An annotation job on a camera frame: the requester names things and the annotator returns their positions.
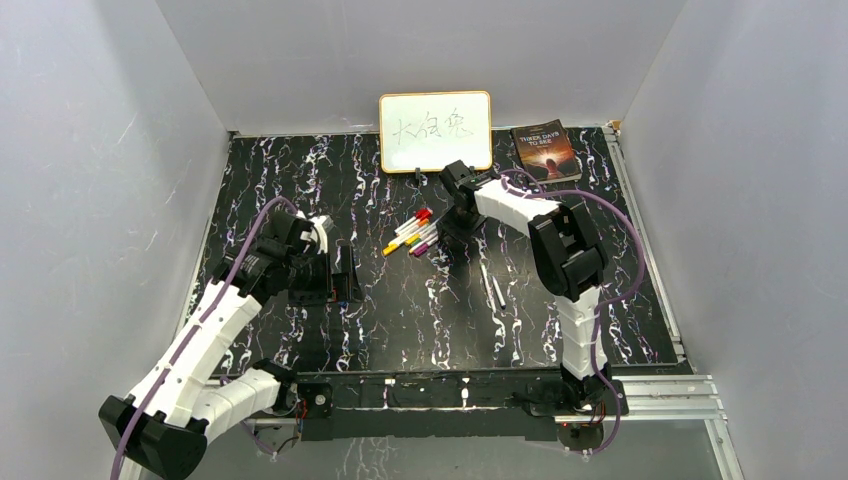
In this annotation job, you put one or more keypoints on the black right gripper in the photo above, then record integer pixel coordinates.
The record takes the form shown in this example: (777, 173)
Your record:
(447, 225)

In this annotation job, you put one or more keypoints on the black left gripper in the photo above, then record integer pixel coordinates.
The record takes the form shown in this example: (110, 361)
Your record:
(319, 295)

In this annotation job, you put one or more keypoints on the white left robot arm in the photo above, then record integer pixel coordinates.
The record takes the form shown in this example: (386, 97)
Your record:
(244, 281)

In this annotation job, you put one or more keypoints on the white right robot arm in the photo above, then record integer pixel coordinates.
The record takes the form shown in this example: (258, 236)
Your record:
(570, 262)

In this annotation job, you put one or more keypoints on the yellow cap marker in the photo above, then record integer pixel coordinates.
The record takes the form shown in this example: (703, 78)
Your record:
(392, 247)

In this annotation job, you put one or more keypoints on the small whiteboard with writing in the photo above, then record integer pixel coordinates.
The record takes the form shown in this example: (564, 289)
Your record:
(429, 130)

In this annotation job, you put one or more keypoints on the dark paperback book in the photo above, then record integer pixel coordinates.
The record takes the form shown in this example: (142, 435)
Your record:
(545, 151)

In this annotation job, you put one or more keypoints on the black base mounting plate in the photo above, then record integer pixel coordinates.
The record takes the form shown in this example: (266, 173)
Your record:
(447, 404)

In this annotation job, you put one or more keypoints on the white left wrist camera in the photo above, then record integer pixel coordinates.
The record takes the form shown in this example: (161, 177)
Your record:
(318, 232)

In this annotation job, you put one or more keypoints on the aluminium frame rail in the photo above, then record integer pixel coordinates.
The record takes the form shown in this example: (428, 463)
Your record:
(662, 397)

